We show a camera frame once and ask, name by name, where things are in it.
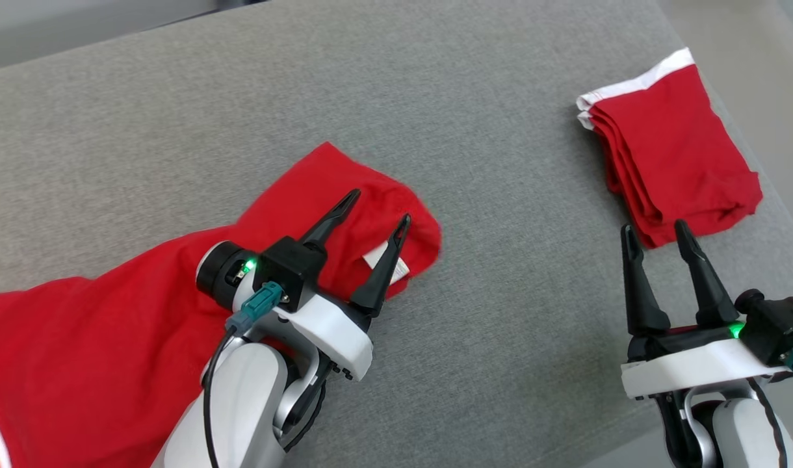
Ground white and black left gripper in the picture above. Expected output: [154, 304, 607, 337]
[272, 188, 412, 383]

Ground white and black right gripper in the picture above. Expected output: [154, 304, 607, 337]
[621, 218, 793, 399]

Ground red shorts with white band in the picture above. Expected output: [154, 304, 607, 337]
[575, 47, 763, 249]

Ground red jersey with white sleeves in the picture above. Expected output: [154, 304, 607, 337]
[0, 142, 443, 468]

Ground teal left camera connector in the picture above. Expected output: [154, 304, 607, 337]
[226, 281, 285, 337]

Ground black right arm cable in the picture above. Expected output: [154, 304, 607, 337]
[747, 380, 790, 468]

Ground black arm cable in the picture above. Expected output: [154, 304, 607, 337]
[203, 325, 241, 468]
[747, 380, 790, 468]

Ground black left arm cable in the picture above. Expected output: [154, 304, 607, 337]
[203, 325, 241, 468]

